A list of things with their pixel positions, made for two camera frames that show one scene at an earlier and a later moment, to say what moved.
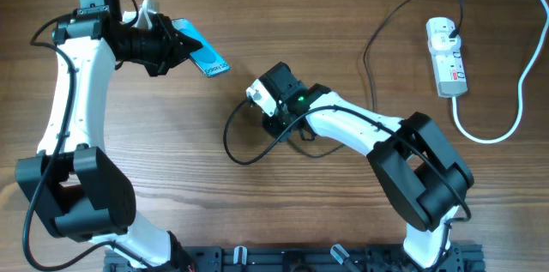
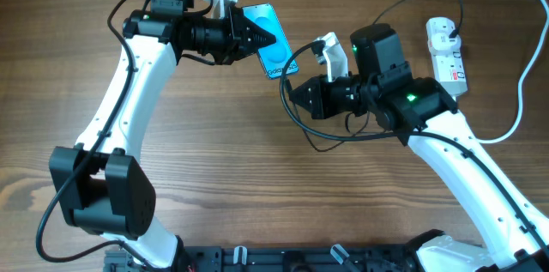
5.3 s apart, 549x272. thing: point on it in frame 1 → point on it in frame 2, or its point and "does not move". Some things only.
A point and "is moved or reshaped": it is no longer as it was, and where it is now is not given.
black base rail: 242,258 does not move
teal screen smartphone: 206,59 → 274,57
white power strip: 449,69 does not move
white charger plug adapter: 441,42 does not move
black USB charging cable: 367,48 is moved or reshaped
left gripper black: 167,45 → 234,36
